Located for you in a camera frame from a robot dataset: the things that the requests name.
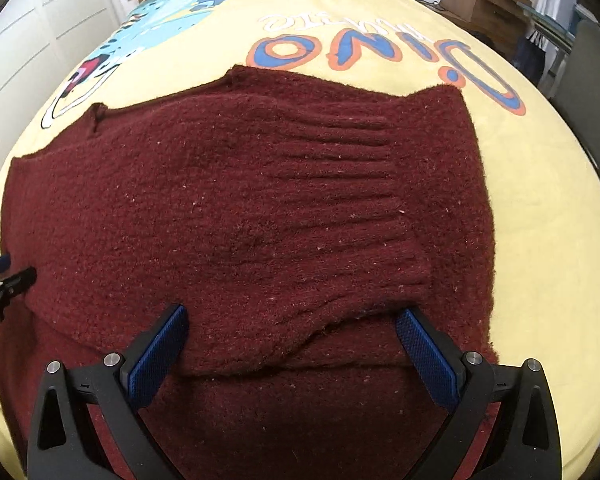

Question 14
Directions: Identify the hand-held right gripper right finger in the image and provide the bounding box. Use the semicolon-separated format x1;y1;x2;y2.
396;306;563;480

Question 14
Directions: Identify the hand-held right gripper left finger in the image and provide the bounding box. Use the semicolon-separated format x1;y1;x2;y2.
26;303;190;480

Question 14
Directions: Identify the dark red knit sweater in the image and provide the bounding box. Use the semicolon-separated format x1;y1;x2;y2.
0;64;498;480

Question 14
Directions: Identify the yellow dinosaur printed blanket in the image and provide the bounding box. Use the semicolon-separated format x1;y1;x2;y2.
0;0;600;480

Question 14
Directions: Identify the white wardrobe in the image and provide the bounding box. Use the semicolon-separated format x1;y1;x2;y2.
0;0;131;128

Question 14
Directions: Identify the dark blue bag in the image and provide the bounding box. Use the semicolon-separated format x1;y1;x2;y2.
512;30;551;86

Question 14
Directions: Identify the grey green chair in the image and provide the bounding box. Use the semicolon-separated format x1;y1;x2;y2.
560;19;600;126

